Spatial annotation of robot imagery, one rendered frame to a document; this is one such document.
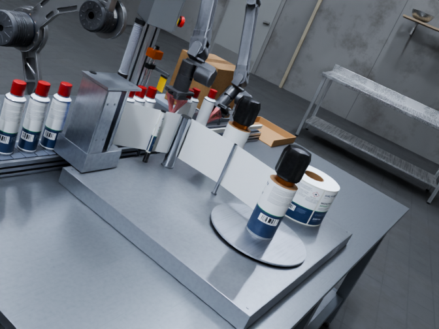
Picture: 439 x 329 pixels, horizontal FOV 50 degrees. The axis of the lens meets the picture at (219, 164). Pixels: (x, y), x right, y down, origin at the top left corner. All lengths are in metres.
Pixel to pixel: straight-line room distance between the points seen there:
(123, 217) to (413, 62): 8.50
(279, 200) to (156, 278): 0.42
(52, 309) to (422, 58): 8.86
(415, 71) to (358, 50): 1.08
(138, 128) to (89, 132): 0.24
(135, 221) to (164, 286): 0.20
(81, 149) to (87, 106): 0.13
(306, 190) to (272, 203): 0.29
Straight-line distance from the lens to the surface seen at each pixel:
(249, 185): 1.50
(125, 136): 1.55
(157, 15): 1.62
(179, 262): 1.18
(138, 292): 1.12
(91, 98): 1.35
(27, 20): 2.67
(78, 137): 1.39
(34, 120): 1.39
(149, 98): 1.69
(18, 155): 1.41
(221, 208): 1.47
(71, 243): 1.20
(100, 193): 1.33
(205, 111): 2.02
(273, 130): 2.83
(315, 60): 9.65
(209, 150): 1.57
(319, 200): 1.64
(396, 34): 9.49
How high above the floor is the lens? 1.51
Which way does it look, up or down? 20 degrees down
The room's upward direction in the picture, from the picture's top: 24 degrees clockwise
